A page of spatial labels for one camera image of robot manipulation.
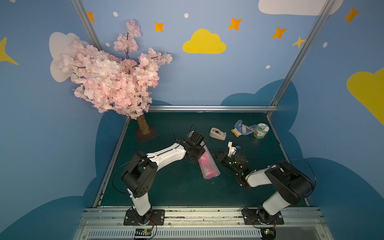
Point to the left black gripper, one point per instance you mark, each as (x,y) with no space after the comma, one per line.
(197,151)

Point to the left controller circuit board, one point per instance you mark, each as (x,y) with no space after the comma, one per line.
(143,233)

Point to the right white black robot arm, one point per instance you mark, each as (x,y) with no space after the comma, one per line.
(291,185)

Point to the aluminium frame post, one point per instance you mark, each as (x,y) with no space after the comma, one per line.
(87,23)
(304,50)

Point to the right controller circuit board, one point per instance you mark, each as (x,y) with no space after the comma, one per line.
(268,234)

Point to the right aluminium frame post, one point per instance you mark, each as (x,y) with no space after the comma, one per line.
(304,50)

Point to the pink plastic wine glass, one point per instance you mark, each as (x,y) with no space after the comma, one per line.
(208,165)

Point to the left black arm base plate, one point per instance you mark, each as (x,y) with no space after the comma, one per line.
(152,217)

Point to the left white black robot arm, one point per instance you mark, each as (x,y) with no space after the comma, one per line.
(140,173)

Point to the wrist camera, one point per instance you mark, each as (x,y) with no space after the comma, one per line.
(233,148)
(196,138)

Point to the pink cherry blossom tree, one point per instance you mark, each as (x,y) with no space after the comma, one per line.
(112,83)

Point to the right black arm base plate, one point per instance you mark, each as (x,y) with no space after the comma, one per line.
(261,217)

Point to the aluminium front rail frame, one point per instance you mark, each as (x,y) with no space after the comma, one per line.
(203,223)

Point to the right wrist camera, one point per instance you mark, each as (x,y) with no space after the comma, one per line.
(233,148)

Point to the left aluminium frame post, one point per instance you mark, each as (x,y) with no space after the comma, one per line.
(87,23)

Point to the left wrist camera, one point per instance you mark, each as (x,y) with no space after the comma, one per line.
(196,138)

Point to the rear aluminium frame bar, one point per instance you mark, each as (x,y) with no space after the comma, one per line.
(199,109)

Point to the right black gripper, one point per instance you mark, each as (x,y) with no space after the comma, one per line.
(229,160)

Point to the clear bubble wrap sheet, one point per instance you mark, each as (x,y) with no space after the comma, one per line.
(208,163)

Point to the beige tape dispenser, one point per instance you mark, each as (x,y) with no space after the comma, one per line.
(216,133)

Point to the controller circuit board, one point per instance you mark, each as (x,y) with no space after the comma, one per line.
(268,234)
(143,233)

